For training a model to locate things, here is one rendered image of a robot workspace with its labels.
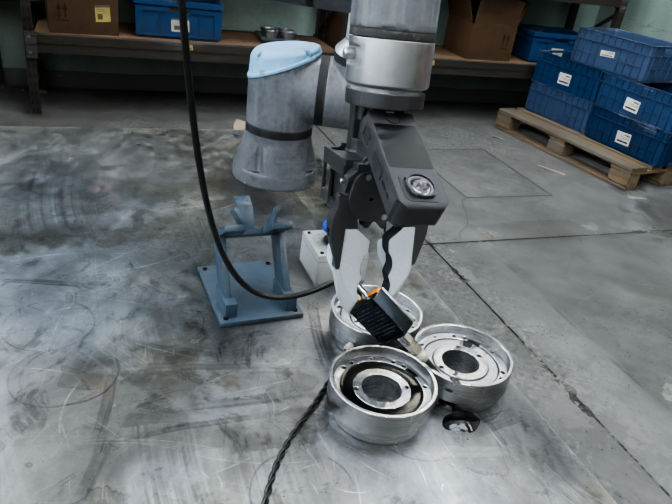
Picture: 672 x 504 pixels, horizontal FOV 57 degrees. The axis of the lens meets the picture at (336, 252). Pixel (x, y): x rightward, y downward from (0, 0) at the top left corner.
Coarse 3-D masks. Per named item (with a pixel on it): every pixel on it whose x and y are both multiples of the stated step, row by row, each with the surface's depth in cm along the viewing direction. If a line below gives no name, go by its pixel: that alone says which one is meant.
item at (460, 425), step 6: (450, 414) 62; (456, 414) 62; (462, 414) 62; (468, 414) 62; (444, 420) 61; (450, 420) 61; (456, 420) 61; (462, 420) 61; (468, 420) 61; (474, 420) 62; (444, 426) 61; (450, 426) 61; (456, 426) 61; (462, 426) 61; (468, 426) 61; (474, 426) 61; (468, 432) 60
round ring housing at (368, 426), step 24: (336, 360) 61; (360, 360) 63; (384, 360) 64; (408, 360) 63; (336, 384) 60; (360, 384) 60; (384, 384) 62; (432, 384) 60; (336, 408) 58; (360, 408) 56; (384, 408) 58; (432, 408) 58; (360, 432) 56; (384, 432) 56; (408, 432) 57
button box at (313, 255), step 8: (304, 232) 84; (312, 232) 84; (320, 232) 84; (304, 240) 83; (312, 240) 82; (320, 240) 82; (304, 248) 84; (312, 248) 80; (320, 248) 80; (304, 256) 84; (312, 256) 81; (320, 256) 78; (304, 264) 84; (312, 264) 81; (320, 264) 79; (328, 264) 80; (312, 272) 81; (320, 272) 80; (328, 272) 80; (312, 280) 81; (320, 280) 80; (328, 280) 81
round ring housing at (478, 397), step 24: (432, 336) 69; (456, 336) 69; (480, 336) 69; (456, 360) 68; (480, 360) 66; (504, 360) 66; (480, 384) 61; (504, 384) 62; (456, 408) 63; (480, 408) 63
